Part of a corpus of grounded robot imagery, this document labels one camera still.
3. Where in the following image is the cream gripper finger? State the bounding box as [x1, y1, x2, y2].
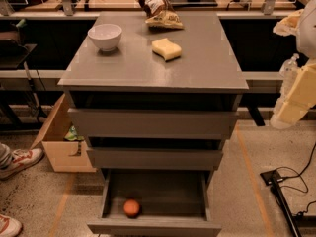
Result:
[273, 9, 303, 37]
[270, 62, 316, 129]

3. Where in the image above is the orange fruit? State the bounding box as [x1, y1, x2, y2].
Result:
[123, 199, 140, 218]

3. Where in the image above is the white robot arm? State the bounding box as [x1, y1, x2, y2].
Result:
[270, 0, 316, 129]

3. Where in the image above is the grey drawer cabinet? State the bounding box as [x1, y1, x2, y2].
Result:
[57, 11, 250, 237]

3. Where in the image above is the grey open bottom drawer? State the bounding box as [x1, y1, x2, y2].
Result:
[88, 169, 221, 237]

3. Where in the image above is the grey middle drawer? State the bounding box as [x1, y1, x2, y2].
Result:
[87, 148, 223, 171]

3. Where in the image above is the grey top drawer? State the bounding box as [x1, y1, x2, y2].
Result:
[68, 108, 238, 139]

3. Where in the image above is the clear sanitizer bottle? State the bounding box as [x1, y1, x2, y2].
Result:
[274, 53, 299, 114]

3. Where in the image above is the black floor stand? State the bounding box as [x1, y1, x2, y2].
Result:
[260, 169, 316, 237]

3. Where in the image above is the yellow sponge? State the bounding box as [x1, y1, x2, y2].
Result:
[152, 38, 182, 61]

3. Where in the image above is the crumpled chip bag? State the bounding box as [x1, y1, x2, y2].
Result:
[135, 0, 184, 29]

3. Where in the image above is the white ceramic bowl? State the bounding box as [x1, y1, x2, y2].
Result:
[88, 24, 122, 51]

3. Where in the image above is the green packet in box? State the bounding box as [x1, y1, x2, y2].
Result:
[64, 126, 84, 141]

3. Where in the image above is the cardboard box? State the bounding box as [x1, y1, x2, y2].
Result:
[31, 95, 96, 173]

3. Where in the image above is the white red sneaker upper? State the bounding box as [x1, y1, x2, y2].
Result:
[0, 148, 43, 180]

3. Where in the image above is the white red sneaker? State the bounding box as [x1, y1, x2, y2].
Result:
[0, 214, 23, 237]
[0, 148, 43, 180]

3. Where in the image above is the white red sneaker lower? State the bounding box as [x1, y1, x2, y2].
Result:
[0, 214, 23, 237]

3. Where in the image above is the black floor cable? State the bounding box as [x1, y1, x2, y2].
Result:
[275, 141, 316, 215]

